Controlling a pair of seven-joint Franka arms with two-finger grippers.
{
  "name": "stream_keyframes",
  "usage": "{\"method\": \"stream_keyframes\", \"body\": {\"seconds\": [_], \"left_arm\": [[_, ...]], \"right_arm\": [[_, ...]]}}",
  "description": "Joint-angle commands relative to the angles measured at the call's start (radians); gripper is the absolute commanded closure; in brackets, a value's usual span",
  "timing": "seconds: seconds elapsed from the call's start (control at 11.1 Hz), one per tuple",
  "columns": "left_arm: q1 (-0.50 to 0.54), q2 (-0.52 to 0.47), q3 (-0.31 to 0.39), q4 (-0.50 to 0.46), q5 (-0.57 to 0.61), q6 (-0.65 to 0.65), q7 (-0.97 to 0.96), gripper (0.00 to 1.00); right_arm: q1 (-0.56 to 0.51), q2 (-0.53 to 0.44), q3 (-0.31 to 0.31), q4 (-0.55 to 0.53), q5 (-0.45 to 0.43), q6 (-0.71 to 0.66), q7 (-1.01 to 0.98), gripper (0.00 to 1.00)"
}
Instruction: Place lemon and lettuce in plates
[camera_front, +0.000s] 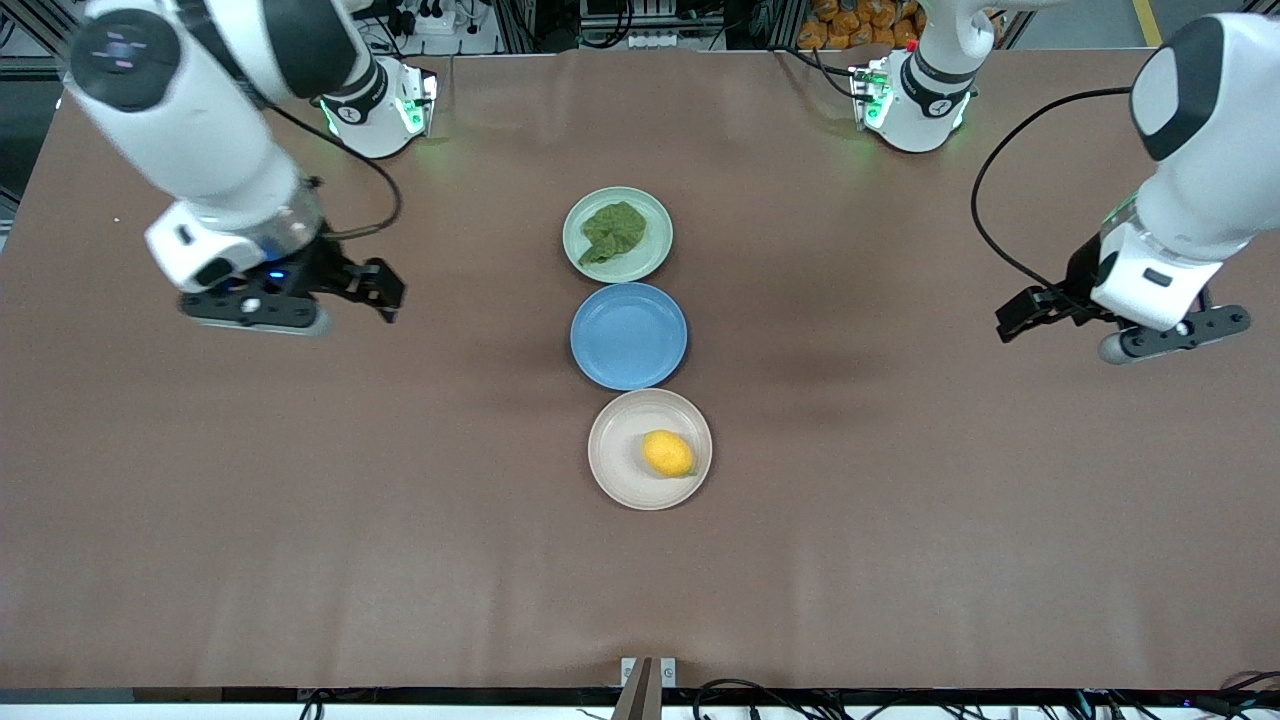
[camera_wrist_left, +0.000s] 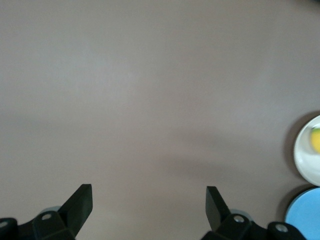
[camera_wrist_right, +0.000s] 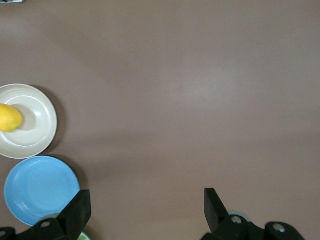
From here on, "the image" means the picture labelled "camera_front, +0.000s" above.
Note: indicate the green lettuce leaf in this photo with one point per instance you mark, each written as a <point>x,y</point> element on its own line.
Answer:
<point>612,232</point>

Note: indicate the white power strip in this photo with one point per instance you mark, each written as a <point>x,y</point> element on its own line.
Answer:
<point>660,40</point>

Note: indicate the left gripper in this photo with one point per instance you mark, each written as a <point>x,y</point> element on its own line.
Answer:
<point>1079,268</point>

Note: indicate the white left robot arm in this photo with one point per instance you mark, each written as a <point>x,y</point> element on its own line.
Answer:
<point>1210,150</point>

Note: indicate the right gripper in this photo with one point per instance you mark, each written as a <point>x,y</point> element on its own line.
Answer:
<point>323,268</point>

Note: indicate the pale green round plate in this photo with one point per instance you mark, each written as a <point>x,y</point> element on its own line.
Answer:
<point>655,250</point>

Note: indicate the yellow lemon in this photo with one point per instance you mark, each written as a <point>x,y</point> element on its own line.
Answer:
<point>668,453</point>

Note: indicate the beige round plate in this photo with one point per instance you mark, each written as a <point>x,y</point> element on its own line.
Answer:
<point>620,450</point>

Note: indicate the metal table edge bracket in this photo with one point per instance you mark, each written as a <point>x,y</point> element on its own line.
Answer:
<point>648,680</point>

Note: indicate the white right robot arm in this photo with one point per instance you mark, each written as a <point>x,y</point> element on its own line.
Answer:
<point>190,130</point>

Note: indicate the blue round plate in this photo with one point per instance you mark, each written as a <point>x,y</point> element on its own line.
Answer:
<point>629,336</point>

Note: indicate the bag of oranges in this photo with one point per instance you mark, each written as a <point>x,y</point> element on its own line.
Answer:
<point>855,25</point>

